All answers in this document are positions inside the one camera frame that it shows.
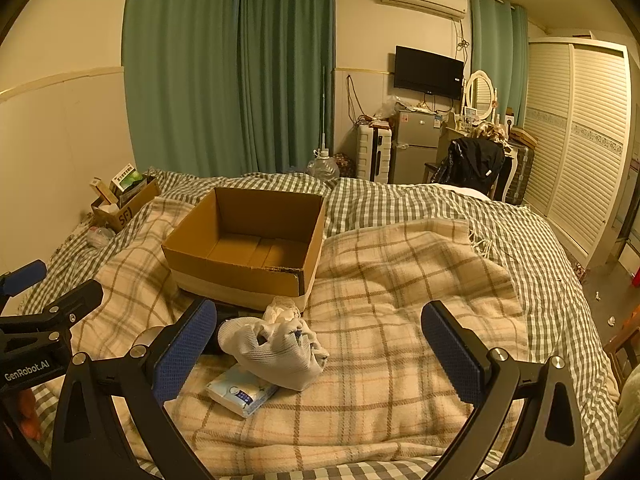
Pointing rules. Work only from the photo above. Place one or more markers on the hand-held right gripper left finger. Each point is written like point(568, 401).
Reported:
point(185, 350)

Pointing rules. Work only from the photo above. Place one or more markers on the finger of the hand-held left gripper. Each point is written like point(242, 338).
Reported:
point(75, 300)
point(22, 275)

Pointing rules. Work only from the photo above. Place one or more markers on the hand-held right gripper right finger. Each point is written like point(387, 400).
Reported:
point(452, 355)

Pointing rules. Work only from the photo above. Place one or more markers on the black pouch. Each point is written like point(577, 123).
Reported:
point(222, 345)

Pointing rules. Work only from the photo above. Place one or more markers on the blue white tissue packet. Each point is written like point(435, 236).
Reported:
point(235, 392)

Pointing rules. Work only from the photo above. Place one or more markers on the large cardboard box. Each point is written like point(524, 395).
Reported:
point(225, 272)

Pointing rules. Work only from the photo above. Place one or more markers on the white knit glove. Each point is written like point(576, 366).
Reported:
point(280, 360)

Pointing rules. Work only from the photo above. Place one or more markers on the clear plastic bag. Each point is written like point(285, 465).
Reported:
point(100, 236)

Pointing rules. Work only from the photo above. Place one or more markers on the beige plaid blanket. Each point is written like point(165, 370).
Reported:
point(375, 310)

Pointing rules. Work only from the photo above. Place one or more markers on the small printed cardboard box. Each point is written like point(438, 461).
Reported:
point(127, 212)

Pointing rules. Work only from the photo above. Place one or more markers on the green white carton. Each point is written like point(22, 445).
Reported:
point(127, 180)

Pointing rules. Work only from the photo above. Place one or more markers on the wooden chair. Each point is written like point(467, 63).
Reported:
point(620, 355)

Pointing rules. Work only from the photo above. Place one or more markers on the dark chair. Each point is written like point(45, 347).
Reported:
point(430, 166)

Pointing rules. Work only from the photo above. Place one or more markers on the black jacket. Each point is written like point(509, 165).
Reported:
point(475, 162)

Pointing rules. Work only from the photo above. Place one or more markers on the brown suitcase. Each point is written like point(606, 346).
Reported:
point(522, 170)

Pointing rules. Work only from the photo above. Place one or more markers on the silver fridge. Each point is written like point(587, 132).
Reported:
point(415, 150)

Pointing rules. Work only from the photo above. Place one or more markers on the white suitcase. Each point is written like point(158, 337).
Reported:
point(372, 152)

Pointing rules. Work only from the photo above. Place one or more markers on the dark floral bag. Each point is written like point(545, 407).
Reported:
point(345, 165)

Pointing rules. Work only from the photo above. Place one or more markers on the floral cloth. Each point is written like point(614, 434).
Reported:
point(492, 132)

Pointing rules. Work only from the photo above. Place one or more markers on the clear water jug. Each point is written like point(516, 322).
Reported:
point(322, 167)

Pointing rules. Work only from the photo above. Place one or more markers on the white louvered wardrobe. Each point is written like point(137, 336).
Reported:
point(575, 150)

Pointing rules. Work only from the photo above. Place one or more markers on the wide green curtain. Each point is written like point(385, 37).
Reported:
point(180, 70)

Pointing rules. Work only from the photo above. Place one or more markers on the plastic bag on fridge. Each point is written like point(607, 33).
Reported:
point(387, 107)

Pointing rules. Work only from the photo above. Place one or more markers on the white oval mirror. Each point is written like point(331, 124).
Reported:
point(481, 92)

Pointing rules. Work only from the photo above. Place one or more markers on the metal pole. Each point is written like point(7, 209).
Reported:
point(324, 110)

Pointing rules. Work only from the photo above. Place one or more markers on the narrow green curtain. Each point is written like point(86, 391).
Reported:
point(497, 55)

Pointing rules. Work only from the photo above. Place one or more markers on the black wall television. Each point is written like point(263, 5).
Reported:
point(427, 72)

